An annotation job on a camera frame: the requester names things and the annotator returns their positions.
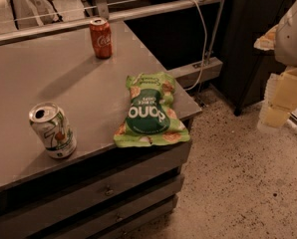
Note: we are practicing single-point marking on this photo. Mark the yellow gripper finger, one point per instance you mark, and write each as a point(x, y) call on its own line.
point(285, 96)
point(270, 118)

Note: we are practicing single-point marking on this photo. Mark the red coke can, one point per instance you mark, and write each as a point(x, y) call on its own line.
point(100, 31)

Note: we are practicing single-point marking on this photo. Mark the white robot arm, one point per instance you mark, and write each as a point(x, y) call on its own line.
point(282, 40)

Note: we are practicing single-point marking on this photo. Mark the green rice chip bag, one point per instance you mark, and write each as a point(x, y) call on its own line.
point(151, 120)

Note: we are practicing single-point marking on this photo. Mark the white 7up can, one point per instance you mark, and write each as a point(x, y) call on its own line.
point(51, 125)

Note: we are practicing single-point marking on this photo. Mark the dark cabinet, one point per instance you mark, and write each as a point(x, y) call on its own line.
point(245, 69)

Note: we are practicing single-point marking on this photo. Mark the grey drawer cabinet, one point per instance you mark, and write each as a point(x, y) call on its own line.
point(101, 194)

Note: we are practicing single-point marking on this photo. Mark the metal railing frame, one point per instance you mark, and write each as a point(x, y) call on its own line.
point(180, 33)

